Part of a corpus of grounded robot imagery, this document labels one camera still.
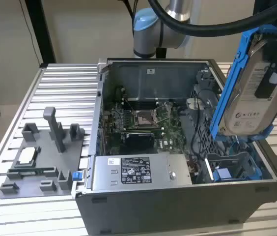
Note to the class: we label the hard disk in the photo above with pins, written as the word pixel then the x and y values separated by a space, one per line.
pixel 246 110

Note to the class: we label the silver CPU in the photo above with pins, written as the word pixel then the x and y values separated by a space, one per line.
pixel 26 156

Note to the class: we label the green RAM stick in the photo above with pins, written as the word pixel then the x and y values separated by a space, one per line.
pixel 39 171

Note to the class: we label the black graphics card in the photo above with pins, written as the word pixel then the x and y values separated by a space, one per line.
pixel 139 141

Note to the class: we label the dark grey PC case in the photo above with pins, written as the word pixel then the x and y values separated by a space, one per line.
pixel 153 209

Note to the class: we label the blue case latch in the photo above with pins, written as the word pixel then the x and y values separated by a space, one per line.
pixel 77 176

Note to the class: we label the black RAM slot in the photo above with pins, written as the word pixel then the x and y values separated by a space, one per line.
pixel 141 107
pixel 141 101

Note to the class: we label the black frame post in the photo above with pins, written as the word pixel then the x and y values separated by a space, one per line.
pixel 42 32

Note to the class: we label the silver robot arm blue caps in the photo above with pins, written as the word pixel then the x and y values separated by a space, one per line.
pixel 148 37

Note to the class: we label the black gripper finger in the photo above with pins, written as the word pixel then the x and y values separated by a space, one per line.
pixel 265 83

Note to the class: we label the silver power supply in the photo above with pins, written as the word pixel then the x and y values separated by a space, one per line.
pixel 104 177

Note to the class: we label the grey parts rack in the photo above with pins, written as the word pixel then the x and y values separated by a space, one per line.
pixel 42 157

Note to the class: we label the metal disk bay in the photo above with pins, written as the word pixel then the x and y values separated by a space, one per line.
pixel 236 159

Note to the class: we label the green motherboard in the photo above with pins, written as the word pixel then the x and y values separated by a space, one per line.
pixel 170 137

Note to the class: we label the CPU socket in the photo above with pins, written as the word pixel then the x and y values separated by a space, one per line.
pixel 141 120

